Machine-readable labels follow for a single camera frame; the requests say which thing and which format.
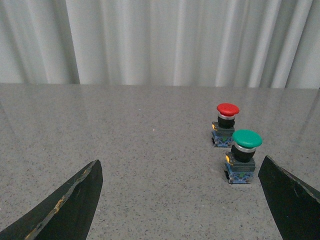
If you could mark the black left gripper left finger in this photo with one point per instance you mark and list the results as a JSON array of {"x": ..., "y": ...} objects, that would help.
[{"x": 66, "y": 214}]

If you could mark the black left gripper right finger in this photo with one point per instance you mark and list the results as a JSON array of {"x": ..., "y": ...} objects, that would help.
[{"x": 294, "y": 205}]

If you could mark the green mushroom push button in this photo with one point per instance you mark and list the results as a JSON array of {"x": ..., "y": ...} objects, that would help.
[{"x": 239, "y": 161}]

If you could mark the red mushroom push button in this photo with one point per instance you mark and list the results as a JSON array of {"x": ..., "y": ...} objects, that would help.
[{"x": 223, "y": 128}]

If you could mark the white pleated curtain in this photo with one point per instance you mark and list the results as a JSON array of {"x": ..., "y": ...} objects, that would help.
[{"x": 219, "y": 43}]

